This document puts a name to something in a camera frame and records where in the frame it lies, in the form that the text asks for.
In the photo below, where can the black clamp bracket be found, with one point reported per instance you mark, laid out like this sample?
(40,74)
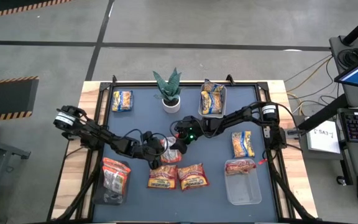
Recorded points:
(67,136)

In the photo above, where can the black metal table frame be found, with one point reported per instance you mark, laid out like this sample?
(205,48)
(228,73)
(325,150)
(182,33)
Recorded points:
(135,83)

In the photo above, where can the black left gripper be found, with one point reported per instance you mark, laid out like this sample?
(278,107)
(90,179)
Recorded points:
(149,151)

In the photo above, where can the grey equipment cart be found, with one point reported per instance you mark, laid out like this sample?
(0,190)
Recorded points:
(357,96)

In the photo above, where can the clear plastic bin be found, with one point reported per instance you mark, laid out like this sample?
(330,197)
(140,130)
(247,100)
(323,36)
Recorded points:
(242,189)

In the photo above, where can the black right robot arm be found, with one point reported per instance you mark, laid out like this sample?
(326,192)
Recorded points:
(238,116)

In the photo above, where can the red tag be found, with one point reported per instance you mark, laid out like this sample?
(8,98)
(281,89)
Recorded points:
(263,161)

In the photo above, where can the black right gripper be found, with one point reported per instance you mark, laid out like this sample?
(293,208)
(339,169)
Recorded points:
(186,129)

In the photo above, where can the black caster wheel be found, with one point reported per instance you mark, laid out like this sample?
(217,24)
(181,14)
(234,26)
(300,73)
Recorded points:
(341,180)

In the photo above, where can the blue-grey table mat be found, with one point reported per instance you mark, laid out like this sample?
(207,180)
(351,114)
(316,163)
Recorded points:
(197,205)

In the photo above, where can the roast beef ramen noodle pack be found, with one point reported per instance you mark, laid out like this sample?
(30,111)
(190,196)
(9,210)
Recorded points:
(162,177)
(193,177)

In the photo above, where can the white paper sheet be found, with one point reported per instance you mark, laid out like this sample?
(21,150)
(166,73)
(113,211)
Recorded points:
(325,143)

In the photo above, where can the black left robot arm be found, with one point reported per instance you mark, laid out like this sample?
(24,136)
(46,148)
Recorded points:
(98,133)

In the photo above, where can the white plastic bin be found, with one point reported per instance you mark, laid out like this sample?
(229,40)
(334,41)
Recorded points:
(211,116)

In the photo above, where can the green plant in white pot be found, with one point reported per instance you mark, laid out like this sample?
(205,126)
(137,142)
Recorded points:
(170,90)

